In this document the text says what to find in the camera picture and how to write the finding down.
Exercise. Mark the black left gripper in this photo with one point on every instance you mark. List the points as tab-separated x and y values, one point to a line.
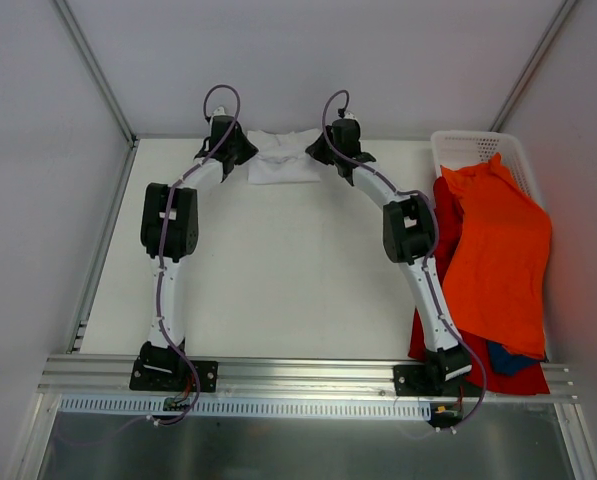
243	148

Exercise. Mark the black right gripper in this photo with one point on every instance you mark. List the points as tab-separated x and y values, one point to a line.
320	150

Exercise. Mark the white t shirt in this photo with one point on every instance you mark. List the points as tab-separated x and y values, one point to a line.
282	158

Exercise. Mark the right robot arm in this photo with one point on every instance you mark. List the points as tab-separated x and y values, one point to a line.
410	236

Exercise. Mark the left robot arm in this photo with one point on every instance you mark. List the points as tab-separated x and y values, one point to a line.
169	234

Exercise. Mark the white plastic basket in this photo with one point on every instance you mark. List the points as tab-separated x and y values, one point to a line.
456	149

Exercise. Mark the orange t shirt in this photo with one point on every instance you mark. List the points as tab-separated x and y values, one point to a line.
494	283

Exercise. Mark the blue t shirt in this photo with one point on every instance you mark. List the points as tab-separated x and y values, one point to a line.
505	363

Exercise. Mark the red t shirt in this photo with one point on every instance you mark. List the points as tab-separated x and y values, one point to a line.
449	215

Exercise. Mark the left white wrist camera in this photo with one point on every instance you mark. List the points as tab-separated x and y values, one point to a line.
219	111

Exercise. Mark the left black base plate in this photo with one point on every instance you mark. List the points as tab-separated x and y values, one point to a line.
174	377

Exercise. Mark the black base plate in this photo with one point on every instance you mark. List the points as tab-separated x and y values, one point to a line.
419	380
174	377

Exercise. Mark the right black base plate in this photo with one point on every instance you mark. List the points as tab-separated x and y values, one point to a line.
419	380

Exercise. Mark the white slotted cable duct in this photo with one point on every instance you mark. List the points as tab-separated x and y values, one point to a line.
248	407

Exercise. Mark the aluminium mounting rail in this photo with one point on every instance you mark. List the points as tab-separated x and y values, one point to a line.
237	377

